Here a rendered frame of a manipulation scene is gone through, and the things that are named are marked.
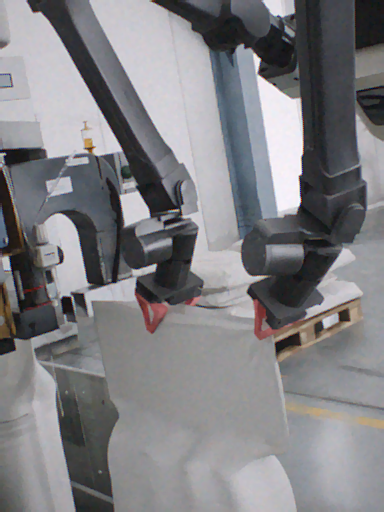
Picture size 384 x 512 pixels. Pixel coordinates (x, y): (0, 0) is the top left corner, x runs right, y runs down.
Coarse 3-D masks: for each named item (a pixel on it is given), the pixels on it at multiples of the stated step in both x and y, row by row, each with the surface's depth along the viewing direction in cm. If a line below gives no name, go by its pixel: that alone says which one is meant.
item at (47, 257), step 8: (40, 224) 136; (40, 232) 135; (48, 232) 136; (40, 240) 135; (48, 240) 136; (40, 248) 134; (48, 248) 135; (56, 248) 136; (40, 256) 134; (48, 256) 135; (56, 256) 136; (32, 264) 138; (40, 264) 135; (48, 264) 135; (56, 304) 138
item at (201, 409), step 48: (144, 336) 128; (192, 336) 117; (240, 336) 110; (144, 384) 133; (192, 384) 120; (240, 384) 112; (144, 432) 130; (192, 432) 123; (240, 432) 115; (288, 432) 107; (144, 480) 126; (192, 480) 115; (240, 480) 112; (288, 480) 118
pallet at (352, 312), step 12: (360, 300) 487; (324, 312) 467; (336, 312) 469; (348, 312) 480; (360, 312) 487; (300, 324) 449; (312, 324) 452; (336, 324) 480; (348, 324) 478; (276, 336) 432; (288, 336) 450; (300, 336) 444; (312, 336) 452; (324, 336) 461; (288, 348) 445; (300, 348) 444
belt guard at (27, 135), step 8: (0, 128) 128; (8, 128) 131; (16, 128) 135; (24, 128) 138; (32, 128) 142; (0, 136) 127; (8, 136) 130; (16, 136) 134; (24, 136) 138; (32, 136) 142; (40, 136) 146; (0, 144) 127; (8, 144) 130; (16, 144) 133; (24, 144) 137; (32, 144) 141; (40, 144) 145; (0, 152) 147; (8, 152) 144
